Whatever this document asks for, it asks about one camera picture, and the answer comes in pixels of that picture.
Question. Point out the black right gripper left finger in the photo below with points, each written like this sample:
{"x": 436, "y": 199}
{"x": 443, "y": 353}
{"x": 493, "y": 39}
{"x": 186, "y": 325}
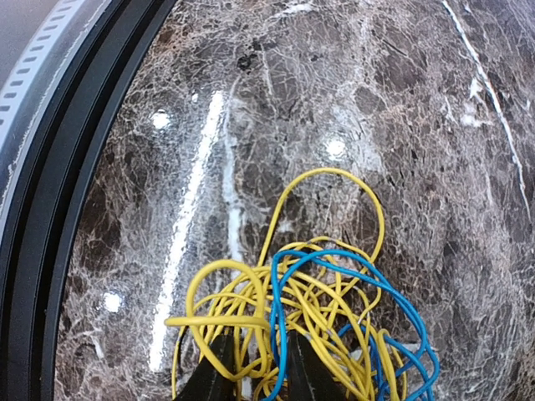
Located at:
{"x": 206, "y": 383}

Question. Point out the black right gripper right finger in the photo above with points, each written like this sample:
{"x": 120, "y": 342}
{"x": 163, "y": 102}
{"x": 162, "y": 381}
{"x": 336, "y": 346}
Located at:
{"x": 308, "y": 377}

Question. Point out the black front table rail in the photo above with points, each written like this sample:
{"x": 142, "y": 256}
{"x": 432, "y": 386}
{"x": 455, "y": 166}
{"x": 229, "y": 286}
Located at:
{"x": 39, "y": 226}

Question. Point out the white slotted cable duct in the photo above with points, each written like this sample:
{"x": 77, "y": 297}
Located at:
{"x": 27, "y": 91}

